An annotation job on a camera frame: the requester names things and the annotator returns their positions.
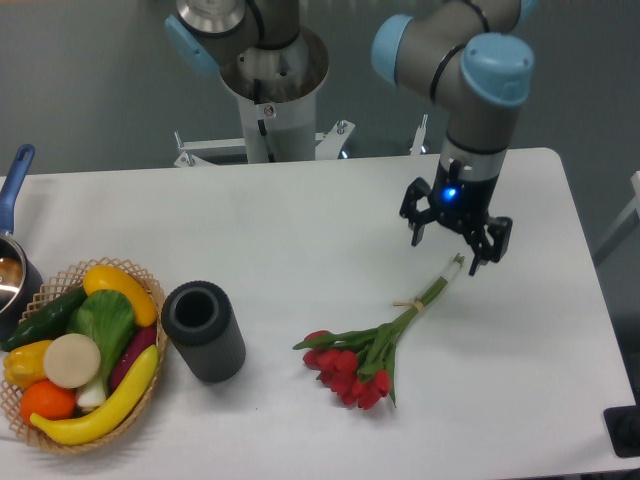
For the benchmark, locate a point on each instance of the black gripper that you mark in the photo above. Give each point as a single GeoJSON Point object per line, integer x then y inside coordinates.
{"type": "Point", "coordinates": [461, 196]}

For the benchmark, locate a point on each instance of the red tulip bouquet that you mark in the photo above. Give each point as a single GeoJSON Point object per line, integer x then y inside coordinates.
{"type": "Point", "coordinates": [358, 366]}

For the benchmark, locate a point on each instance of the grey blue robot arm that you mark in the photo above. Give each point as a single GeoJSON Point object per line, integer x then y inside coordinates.
{"type": "Point", "coordinates": [464, 58]}

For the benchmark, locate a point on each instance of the black device at edge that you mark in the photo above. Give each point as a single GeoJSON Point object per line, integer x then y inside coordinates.
{"type": "Point", "coordinates": [623, 428]}

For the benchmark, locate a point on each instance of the dark grey ribbed vase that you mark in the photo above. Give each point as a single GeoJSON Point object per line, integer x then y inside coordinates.
{"type": "Point", "coordinates": [199, 319]}

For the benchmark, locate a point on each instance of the purple eggplant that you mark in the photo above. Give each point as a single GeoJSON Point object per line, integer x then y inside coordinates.
{"type": "Point", "coordinates": [141, 340]}

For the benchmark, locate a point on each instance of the yellow squash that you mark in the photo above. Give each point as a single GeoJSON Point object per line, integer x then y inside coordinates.
{"type": "Point", "coordinates": [106, 277]}

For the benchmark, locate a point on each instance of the green leafy bok choy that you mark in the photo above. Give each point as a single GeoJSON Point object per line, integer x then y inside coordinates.
{"type": "Point", "coordinates": [107, 317]}

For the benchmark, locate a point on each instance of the long yellow banana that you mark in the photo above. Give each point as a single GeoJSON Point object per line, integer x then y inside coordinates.
{"type": "Point", "coordinates": [111, 413]}

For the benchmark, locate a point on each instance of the woven wicker basket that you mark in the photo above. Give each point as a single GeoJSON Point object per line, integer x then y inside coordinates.
{"type": "Point", "coordinates": [64, 282]}

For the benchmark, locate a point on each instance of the beige round disc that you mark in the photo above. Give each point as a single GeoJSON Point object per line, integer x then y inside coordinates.
{"type": "Point", "coordinates": [71, 361]}

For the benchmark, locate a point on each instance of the green cucumber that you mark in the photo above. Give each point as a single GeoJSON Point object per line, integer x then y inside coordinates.
{"type": "Point", "coordinates": [48, 322]}

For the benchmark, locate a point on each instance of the orange fruit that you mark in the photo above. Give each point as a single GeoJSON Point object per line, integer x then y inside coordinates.
{"type": "Point", "coordinates": [47, 400]}

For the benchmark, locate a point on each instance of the yellow bell pepper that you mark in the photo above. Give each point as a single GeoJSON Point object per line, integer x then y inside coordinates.
{"type": "Point", "coordinates": [24, 366]}

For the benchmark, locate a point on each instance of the white frame at right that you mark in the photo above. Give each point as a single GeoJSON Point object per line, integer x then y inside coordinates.
{"type": "Point", "coordinates": [621, 227]}

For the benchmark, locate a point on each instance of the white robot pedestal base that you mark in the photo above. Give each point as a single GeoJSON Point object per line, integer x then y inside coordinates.
{"type": "Point", "coordinates": [276, 94]}

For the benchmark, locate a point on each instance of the blue handled saucepan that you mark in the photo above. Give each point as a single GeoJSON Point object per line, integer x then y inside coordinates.
{"type": "Point", "coordinates": [20, 279]}

